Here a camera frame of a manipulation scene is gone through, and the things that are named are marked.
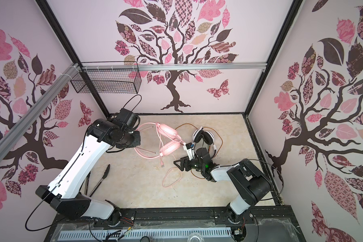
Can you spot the black wire mesh basket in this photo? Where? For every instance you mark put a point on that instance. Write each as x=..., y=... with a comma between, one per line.
x=120, y=77

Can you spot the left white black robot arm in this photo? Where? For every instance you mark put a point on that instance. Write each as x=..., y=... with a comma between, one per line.
x=63, y=193

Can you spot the pink headphones with cable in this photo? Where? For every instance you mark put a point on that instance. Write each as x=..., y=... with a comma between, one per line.
x=169, y=141

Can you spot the left aluminium rail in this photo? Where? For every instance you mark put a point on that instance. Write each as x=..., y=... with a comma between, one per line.
x=20, y=128

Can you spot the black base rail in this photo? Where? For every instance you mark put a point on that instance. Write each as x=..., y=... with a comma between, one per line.
x=257, y=224

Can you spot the back aluminium rail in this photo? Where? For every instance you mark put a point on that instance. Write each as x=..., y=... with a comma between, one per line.
x=174, y=67

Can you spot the aluminium rail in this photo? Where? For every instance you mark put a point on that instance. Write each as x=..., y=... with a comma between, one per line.
x=174, y=67
x=20, y=128

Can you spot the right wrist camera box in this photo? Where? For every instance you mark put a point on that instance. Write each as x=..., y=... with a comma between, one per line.
x=189, y=148

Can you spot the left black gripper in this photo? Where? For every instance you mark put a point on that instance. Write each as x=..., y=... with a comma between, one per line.
x=132, y=118

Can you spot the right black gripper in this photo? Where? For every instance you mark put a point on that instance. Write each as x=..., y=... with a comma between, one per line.
x=188, y=163

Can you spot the white slotted cable duct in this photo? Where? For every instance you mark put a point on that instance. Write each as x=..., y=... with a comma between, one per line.
x=155, y=235

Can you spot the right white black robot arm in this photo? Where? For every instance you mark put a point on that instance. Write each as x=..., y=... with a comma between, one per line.
x=250, y=182

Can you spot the white black headphones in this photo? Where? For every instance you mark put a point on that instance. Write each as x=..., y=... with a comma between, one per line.
x=207, y=137

